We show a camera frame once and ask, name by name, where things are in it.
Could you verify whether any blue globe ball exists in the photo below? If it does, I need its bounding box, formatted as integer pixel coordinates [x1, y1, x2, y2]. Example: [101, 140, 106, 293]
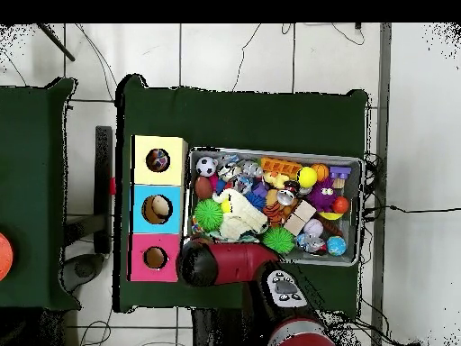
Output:
[326, 235, 348, 257]

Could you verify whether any green spiky rubber ball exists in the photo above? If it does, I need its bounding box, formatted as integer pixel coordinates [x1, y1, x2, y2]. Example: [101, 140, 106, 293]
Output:
[193, 198, 225, 232]
[261, 225, 295, 255]

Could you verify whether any black rod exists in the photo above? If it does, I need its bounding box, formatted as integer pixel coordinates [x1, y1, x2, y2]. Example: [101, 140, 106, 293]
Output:
[35, 23, 77, 62]

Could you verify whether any wooden box with three holes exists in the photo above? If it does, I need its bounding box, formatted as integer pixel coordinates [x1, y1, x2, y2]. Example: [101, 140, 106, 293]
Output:
[127, 134, 189, 283]

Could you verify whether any colourful knotted rag toy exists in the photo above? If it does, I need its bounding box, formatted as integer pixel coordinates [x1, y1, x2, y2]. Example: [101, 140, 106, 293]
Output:
[146, 148, 171, 173]

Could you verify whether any silver mesh bin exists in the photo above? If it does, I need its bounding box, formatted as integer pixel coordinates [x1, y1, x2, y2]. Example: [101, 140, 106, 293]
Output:
[182, 146, 365, 268]

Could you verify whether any black cable with plug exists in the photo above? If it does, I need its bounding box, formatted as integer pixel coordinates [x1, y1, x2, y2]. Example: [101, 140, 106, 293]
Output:
[384, 204, 461, 214]

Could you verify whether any red orange ball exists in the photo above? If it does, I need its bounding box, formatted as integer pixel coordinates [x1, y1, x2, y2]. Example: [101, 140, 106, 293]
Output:
[331, 196, 351, 214]

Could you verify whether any light blue cloth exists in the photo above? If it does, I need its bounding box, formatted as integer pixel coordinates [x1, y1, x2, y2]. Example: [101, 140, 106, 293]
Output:
[208, 230, 261, 244]

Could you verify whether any dark green table cloth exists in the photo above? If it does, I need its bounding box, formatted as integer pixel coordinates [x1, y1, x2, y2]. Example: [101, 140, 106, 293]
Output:
[113, 73, 369, 318]
[0, 77, 82, 312]

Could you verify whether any large orange ball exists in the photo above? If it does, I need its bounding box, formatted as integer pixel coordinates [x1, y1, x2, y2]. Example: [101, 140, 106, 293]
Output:
[0, 232, 14, 282]

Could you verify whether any brown toy football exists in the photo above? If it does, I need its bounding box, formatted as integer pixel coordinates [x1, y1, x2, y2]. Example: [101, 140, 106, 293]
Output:
[194, 176, 214, 201]

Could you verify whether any dark grey stand base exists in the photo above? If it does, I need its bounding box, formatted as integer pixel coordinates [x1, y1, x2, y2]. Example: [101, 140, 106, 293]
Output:
[59, 252, 106, 294]

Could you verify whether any orange toy basketball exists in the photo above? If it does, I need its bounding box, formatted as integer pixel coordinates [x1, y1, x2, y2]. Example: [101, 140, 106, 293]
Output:
[311, 162, 330, 182]

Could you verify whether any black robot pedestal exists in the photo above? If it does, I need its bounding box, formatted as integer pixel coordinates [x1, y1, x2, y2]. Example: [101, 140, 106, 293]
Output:
[191, 308, 253, 346]

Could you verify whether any yellow smooth ball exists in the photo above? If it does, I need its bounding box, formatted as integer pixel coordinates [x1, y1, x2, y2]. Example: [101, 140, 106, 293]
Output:
[296, 166, 319, 189]

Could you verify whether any black and white soccer ball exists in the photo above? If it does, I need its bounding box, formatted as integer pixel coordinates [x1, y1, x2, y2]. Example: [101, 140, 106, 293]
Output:
[194, 155, 219, 178]

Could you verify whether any white toy baseball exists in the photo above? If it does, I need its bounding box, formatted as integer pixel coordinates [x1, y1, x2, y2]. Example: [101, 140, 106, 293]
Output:
[303, 218, 324, 238]

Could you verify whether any black upright panel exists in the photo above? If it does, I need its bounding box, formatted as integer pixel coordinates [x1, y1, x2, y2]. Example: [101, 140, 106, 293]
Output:
[94, 125, 113, 254]

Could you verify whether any purple furry monster toy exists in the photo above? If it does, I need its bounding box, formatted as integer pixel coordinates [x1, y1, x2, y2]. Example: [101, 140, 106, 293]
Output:
[306, 178, 339, 214]

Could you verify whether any cream knitted cloth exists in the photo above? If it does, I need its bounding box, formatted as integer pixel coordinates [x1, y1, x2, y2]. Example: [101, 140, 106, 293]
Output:
[212, 187, 270, 241]

